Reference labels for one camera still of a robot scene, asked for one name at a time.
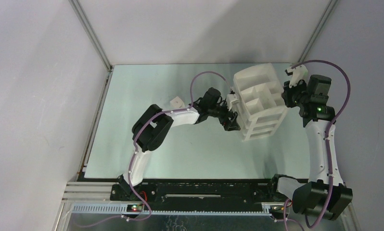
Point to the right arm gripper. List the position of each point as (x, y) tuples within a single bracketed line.
[(287, 90)]

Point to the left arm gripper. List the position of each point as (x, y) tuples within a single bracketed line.
[(231, 125)]

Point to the white plastic drawer organizer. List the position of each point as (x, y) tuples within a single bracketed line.
[(261, 108)]

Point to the white cosmetic box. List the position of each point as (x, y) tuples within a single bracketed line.
[(177, 103)]

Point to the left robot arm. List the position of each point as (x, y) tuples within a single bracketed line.
[(152, 127)]

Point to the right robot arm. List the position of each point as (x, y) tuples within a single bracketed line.
[(325, 192)]

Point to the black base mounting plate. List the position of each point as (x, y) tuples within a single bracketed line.
[(193, 195)]

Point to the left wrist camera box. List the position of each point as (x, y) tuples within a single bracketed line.
[(232, 99)]

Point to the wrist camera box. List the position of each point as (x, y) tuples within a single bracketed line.
[(297, 73), (232, 99)]

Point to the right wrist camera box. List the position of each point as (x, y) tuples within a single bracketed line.
[(297, 73)]

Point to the aluminium frame rail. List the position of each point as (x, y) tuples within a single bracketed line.
[(89, 30)]

